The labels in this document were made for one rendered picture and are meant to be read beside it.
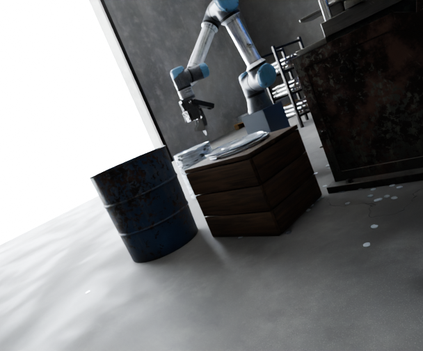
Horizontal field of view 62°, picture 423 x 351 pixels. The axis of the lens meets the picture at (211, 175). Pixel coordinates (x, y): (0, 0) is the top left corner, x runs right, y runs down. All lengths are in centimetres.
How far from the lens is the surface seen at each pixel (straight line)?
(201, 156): 258
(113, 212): 176
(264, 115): 201
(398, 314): 89
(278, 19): 943
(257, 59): 197
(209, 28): 207
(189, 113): 177
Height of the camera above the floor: 54
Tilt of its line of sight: 9 degrees down
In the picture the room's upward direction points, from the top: 23 degrees counter-clockwise
